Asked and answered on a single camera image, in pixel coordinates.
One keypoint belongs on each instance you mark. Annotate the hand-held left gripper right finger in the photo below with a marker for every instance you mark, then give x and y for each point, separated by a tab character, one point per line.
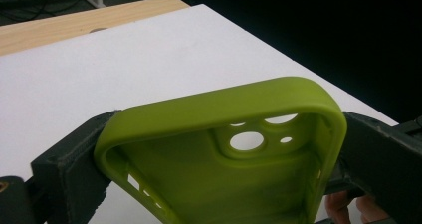
381	161

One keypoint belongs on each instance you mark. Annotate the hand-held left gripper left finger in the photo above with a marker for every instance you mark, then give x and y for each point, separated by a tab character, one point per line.
69	171

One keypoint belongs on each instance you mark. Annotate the green cartoon phone case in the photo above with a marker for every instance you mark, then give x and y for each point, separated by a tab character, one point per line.
199	111

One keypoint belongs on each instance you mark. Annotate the wooden table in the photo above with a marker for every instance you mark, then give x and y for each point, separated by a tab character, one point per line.
66	25

